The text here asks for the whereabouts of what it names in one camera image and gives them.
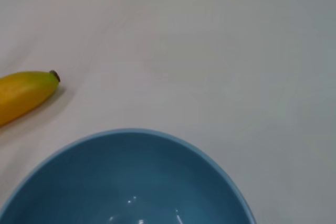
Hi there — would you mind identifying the blue bowl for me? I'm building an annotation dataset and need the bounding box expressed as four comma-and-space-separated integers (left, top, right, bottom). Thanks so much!
0, 128, 257, 224

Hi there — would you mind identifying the yellow banana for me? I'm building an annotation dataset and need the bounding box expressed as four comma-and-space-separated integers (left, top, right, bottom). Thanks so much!
0, 70, 61, 127

